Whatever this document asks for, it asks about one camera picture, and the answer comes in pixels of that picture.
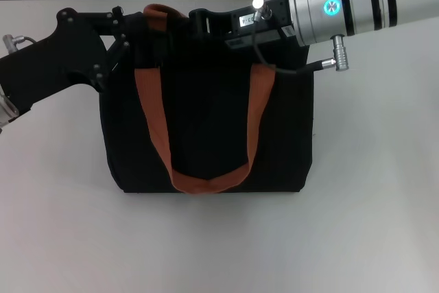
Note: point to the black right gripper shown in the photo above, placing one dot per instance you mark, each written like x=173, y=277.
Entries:
x=223, y=23

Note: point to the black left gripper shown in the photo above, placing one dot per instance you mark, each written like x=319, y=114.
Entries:
x=51, y=63

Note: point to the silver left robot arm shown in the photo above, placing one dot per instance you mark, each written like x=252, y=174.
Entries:
x=7, y=107

